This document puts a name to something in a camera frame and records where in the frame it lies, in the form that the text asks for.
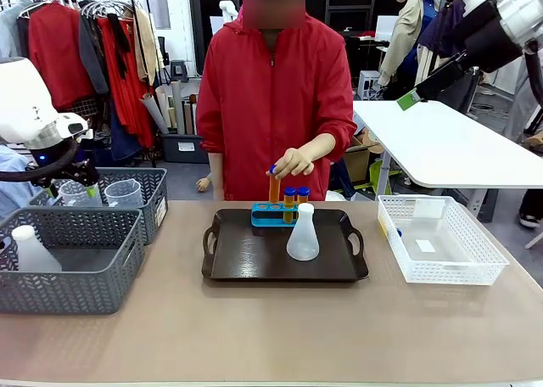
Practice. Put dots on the large grey plastic basket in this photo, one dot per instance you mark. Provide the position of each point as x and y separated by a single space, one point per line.
85 289

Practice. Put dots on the dark grey hanging garment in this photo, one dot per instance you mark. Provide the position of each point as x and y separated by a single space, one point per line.
93 56

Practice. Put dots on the mannequin in beige coat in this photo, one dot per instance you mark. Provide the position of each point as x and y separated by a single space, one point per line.
407 43

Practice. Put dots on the dark grey storage bin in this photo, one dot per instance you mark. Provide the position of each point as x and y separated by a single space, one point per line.
182 147

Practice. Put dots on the mannequin arm green sleeve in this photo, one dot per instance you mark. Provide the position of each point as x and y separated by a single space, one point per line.
204 184

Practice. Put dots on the white computer case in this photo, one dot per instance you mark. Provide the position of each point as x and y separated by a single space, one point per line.
369 83

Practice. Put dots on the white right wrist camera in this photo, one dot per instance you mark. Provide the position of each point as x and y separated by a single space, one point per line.
471 3

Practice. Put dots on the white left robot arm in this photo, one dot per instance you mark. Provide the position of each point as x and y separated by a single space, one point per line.
21 107

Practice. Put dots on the person in blue shirt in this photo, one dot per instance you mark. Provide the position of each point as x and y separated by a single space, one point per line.
12 183

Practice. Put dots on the brown cardboard box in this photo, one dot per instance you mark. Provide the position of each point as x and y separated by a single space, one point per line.
358 158

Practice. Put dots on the beige hanging garment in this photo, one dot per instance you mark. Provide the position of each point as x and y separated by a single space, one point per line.
148 43

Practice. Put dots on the black step stool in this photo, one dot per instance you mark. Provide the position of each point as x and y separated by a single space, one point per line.
178 69

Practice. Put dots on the light grey hanging jacket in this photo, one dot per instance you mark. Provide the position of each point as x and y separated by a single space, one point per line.
10 35

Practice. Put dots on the person in red jacket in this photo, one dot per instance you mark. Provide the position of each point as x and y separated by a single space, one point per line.
271 98

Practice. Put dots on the white table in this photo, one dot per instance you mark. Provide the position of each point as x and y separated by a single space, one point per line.
445 149

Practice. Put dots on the dark brown serving tray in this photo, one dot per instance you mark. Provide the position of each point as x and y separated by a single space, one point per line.
254 255

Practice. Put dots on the small grey plastic basket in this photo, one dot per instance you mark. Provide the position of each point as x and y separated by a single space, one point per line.
155 200

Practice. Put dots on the white paper label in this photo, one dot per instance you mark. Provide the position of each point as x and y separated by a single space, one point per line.
425 245

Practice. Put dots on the orange test tube blue cap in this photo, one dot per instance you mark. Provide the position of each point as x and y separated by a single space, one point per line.
399 233
275 187
303 195
289 202

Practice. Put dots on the translucent white conical flask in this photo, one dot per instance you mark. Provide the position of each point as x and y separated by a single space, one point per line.
302 242
34 255

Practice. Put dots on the blue test tube rack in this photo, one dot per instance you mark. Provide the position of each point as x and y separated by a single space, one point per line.
263 218

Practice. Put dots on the person's left hand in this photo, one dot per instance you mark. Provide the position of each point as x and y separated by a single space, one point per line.
295 162

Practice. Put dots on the clear plastic beaker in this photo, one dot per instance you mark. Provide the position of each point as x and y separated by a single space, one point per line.
124 194
76 198

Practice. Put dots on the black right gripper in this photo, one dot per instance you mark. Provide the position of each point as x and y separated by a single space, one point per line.
492 39

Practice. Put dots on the black clothes rack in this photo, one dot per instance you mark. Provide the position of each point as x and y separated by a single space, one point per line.
144 30

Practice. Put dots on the green bag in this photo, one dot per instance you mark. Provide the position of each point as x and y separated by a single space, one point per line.
375 177

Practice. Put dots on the white plastic lattice basket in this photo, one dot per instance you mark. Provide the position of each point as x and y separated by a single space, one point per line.
445 272

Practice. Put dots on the red hanging dress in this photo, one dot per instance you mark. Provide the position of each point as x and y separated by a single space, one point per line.
127 85

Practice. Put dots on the person in black trousers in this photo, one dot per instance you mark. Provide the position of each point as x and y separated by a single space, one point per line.
532 209

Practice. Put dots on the black hanging scarf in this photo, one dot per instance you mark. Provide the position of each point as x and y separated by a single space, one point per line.
119 39

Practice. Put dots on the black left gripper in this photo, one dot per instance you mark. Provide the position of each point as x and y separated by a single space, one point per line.
63 166

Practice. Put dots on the grey paper roll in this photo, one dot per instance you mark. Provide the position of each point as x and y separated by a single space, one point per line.
155 113

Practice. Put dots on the person's left forearm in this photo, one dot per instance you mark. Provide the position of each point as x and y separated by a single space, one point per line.
323 144

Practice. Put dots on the red hanging jacket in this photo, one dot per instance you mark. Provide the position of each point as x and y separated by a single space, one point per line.
55 56

